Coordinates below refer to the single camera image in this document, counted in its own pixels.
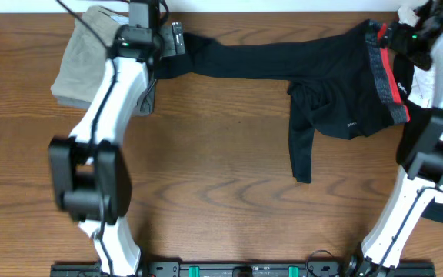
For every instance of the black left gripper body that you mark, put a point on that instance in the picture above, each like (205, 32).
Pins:
(162, 43)

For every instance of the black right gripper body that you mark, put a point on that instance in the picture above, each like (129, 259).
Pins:
(412, 41)

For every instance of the black leggings with red waistband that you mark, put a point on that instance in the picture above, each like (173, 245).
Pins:
(341, 86)

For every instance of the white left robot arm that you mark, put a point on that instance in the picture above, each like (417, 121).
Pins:
(90, 178)

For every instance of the black garment under right arm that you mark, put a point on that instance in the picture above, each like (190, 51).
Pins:
(415, 88)

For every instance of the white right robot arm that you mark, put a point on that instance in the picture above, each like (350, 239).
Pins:
(420, 173)

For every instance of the white crumpled cloth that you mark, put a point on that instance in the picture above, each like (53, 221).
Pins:
(408, 15)

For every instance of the folded grey trousers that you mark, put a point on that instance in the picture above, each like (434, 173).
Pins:
(144, 104)

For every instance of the folded khaki trousers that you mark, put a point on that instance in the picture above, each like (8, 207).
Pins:
(97, 17)

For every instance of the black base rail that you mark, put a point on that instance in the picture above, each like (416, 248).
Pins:
(176, 269)

